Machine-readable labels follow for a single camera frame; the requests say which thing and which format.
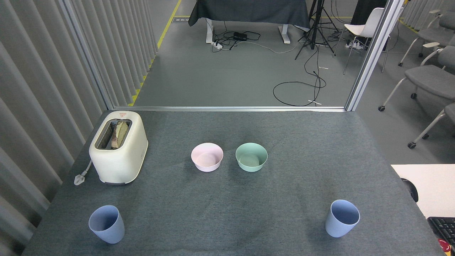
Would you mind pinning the black power strip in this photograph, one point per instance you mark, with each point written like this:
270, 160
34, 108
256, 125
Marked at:
240, 36

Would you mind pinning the silver aluminium post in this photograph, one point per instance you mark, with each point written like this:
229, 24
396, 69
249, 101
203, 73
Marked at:
87, 57
373, 57

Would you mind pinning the silver aluminium rail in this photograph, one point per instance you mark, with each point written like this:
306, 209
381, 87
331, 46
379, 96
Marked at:
227, 108

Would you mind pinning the white table leg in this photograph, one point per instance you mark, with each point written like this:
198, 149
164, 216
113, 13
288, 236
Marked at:
284, 35
209, 32

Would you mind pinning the grey office chair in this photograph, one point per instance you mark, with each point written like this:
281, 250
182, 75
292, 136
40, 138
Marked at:
433, 35
432, 126
430, 76

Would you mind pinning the red round button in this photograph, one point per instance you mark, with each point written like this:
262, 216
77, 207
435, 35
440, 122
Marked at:
444, 246

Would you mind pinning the dark grey table cloth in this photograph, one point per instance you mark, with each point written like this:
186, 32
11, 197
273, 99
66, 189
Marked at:
249, 10

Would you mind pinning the white side table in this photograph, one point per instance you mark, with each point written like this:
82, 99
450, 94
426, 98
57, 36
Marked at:
433, 185

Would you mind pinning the black tripod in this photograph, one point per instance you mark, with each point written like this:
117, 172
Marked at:
313, 32

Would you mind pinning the cream white toaster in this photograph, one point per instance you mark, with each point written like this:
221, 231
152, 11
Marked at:
121, 160

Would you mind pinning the black keyboard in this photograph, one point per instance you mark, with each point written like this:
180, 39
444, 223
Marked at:
444, 227

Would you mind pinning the white power strip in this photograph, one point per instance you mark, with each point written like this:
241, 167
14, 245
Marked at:
217, 45
353, 44

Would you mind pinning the pink bowl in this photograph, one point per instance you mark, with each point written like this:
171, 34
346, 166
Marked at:
206, 166

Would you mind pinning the blue plastic cup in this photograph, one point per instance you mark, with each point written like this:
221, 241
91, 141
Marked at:
336, 227
108, 233

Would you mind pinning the black rounded object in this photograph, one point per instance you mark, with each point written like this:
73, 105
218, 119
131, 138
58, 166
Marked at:
412, 190

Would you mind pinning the white plastic chair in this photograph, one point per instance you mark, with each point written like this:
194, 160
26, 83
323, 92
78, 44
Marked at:
366, 26

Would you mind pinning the green bowl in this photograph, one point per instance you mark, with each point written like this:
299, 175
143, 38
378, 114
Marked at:
251, 167

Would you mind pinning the toasted bread slice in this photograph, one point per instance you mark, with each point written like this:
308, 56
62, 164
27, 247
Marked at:
119, 134

